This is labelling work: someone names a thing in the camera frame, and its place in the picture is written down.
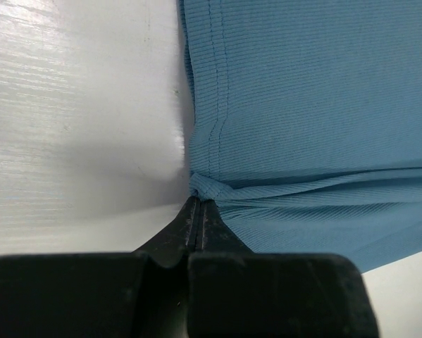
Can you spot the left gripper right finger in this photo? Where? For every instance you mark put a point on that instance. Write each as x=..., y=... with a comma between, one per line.
x=234, y=292

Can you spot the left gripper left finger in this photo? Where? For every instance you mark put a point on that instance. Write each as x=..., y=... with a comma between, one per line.
x=142, y=293

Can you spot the teal tank top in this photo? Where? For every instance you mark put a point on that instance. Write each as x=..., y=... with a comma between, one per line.
x=308, y=123

